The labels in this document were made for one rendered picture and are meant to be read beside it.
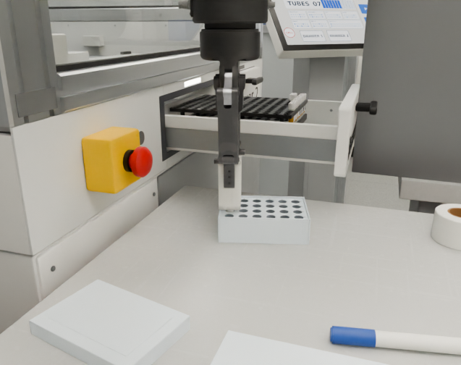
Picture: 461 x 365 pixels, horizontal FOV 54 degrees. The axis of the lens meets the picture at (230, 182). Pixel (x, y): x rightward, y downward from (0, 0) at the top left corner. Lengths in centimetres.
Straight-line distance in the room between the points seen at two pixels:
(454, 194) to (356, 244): 35
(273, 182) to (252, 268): 205
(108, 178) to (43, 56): 16
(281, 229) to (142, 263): 19
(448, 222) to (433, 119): 30
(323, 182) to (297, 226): 129
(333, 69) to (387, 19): 93
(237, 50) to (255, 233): 24
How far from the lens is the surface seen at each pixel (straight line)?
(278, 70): 246
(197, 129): 77
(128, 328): 45
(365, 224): 70
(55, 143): 55
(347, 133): 70
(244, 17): 54
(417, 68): 90
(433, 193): 94
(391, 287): 56
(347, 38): 173
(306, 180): 184
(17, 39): 51
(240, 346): 36
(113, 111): 65
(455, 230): 66
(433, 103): 91
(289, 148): 73
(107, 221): 66
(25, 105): 52
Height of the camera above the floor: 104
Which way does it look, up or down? 19 degrees down
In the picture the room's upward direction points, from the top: straight up
